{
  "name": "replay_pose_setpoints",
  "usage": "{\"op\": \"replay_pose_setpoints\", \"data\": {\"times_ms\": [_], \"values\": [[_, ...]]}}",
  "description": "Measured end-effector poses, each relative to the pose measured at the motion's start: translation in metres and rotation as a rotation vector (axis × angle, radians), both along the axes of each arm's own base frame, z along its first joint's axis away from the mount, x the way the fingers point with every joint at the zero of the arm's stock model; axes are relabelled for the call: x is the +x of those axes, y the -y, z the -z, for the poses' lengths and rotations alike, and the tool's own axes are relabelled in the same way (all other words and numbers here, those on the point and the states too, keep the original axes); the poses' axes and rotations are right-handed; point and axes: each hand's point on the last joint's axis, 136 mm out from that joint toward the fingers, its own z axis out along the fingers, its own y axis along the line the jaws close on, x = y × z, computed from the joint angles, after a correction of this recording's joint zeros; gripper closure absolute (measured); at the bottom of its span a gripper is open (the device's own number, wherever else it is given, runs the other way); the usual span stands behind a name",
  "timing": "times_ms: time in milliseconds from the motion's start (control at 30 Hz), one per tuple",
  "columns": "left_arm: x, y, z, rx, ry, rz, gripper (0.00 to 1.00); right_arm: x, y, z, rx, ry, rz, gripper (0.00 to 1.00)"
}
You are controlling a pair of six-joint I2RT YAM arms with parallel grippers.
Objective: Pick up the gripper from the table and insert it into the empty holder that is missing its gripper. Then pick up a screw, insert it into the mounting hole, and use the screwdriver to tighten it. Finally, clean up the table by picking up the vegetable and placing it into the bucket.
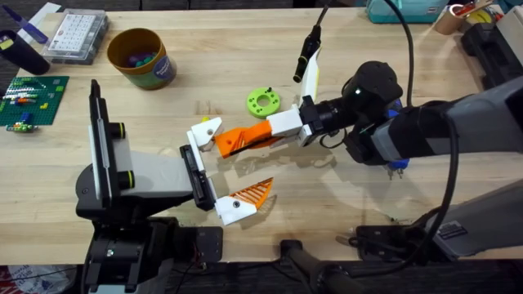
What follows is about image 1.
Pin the black cylinder with yellow label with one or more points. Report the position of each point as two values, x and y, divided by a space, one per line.
22 55

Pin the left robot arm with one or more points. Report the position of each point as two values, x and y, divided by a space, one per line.
122 253

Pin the right wrist upright plate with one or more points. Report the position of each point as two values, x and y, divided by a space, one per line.
310 77

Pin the white and red plastic bag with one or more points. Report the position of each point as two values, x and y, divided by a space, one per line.
32 281

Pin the wrist upright plate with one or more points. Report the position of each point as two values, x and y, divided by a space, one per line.
310 77
101 143

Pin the black case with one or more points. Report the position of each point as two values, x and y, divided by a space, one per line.
490 53

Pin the brown tub with toys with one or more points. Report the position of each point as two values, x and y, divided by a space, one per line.
143 67

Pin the clear plastic parts box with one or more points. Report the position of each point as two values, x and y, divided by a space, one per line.
75 34

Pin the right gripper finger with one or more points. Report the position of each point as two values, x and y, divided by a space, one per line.
284 121
288 141

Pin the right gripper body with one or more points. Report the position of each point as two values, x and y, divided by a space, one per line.
363 102

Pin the green board with blocks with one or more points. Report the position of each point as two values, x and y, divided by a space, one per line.
37 98

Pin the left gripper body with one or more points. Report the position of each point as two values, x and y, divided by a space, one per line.
159 175

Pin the black rail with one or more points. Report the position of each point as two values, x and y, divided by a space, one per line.
429 281

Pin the orange ribbed wedge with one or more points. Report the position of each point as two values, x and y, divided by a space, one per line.
229 143

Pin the left wrist upright plate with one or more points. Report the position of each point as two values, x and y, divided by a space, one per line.
101 143

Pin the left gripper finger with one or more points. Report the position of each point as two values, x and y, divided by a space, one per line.
206 131
239 206

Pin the green disc with holes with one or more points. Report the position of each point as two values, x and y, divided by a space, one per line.
257 107

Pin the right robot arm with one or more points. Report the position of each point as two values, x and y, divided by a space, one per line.
482 118

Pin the grey box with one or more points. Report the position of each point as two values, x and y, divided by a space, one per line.
512 32

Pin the brown tape roll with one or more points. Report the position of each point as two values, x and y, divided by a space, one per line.
447 20

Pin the teal box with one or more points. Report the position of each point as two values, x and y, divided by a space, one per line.
404 10

